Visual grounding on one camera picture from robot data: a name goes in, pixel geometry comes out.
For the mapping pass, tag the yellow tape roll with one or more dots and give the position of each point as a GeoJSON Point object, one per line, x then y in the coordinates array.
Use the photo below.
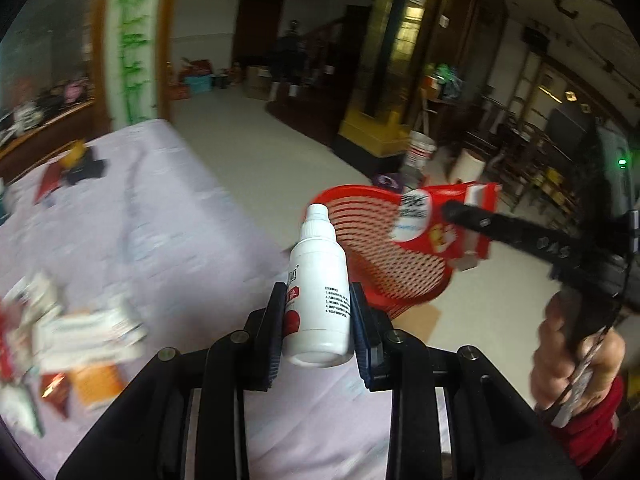
{"type": "Point", "coordinates": [74, 156]}

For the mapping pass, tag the red snack bag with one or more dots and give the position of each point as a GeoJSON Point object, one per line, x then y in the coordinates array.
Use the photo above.
{"type": "Point", "coordinates": [420, 224]}

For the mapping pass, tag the white plastic bucket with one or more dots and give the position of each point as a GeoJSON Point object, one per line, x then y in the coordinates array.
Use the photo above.
{"type": "Point", "coordinates": [420, 151]}

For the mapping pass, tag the gold pillar base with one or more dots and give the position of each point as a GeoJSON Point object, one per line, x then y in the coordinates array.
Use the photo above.
{"type": "Point", "coordinates": [405, 43]}

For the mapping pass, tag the purple mop head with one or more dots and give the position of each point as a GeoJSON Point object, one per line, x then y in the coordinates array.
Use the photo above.
{"type": "Point", "coordinates": [389, 182]}

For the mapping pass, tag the black device on table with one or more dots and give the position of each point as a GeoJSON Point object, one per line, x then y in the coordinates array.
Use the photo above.
{"type": "Point", "coordinates": [89, 167]}

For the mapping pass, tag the dark red candy wrapper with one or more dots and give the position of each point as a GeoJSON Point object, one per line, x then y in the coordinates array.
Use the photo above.
{"type": "Point", "coordinates": [55, 391]}

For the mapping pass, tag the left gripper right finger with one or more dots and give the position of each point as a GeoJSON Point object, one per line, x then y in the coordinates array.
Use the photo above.
{"type": "Point", "coordinates": [449, 403]}

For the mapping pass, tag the white cylinder stool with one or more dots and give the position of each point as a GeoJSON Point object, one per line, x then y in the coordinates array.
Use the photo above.
{"type": "Point", "coordinates": [468, 167]}

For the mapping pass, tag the right hand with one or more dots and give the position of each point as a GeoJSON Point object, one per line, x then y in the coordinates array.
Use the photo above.
{"type": "Point", "coordinates": [554, 362]}

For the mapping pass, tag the white plastic bottle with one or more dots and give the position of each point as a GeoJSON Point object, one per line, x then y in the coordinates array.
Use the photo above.
{"type": "Point", "coordinates": [317, 324]}

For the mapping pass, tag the red booklet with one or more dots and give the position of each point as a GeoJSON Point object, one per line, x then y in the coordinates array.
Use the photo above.
{"type": "Point", "coordinates": [51, 180]}

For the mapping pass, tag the orange packet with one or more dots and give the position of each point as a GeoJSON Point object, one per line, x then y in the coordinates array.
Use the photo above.
{"type": "Point", "coordinates": [97, 385]}

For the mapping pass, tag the red plastic mesh basket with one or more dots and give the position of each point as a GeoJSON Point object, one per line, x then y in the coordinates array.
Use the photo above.
{"type": "Point", "coordinates": [394, 279]}

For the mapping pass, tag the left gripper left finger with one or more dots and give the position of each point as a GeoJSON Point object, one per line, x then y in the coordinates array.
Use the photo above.
{"type": "Point", "coordinates": [183, 415]}

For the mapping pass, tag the wooden cabinet counter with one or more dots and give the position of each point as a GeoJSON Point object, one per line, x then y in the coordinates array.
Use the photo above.
{"type": "Point", "coordinates": [82, 122]}

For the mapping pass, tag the bamboo painted pillar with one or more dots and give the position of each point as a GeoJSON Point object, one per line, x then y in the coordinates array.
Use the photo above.
{"type": "Point", "coordinates": [130, 61]}

